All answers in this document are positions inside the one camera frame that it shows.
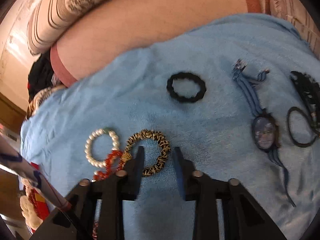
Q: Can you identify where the red bead bracelet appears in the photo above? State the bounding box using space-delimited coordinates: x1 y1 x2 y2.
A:
93 149 126 182

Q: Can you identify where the white pearl bead bracelet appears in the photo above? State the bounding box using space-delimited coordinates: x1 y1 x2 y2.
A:
84 128 121 169

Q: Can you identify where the leopard print hair tie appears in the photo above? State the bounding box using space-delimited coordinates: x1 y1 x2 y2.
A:
121 129 171 178

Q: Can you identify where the cream sheer dotted scrunchie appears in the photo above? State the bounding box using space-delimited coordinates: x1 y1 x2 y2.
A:
20 195 43 230

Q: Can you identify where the white blue striped sleeve forearm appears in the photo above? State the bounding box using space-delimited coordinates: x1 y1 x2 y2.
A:
1 136 71 212

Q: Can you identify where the red bordered white tray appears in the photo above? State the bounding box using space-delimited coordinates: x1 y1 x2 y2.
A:
21 164 49 232

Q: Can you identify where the patterned beige scarf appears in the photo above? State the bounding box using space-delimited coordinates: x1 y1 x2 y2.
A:
25 85 67 120

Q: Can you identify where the black hair claw clip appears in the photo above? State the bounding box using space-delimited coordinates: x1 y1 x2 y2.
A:
290 71 319 129

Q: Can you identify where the black and red clothes pile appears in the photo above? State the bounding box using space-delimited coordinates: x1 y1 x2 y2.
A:
27 51 62 102

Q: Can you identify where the pink quilted bolster cushion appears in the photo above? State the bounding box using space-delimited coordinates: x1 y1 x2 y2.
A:
50 0 261 86

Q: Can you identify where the striped floral side pillow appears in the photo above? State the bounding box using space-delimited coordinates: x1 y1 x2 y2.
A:
270 0 319 58

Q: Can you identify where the thin black elastic hair tie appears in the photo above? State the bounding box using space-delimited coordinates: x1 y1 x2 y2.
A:
286 106 320 148

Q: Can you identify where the black fuzzy hair tie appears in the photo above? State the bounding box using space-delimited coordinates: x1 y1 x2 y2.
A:
166 71 207 104

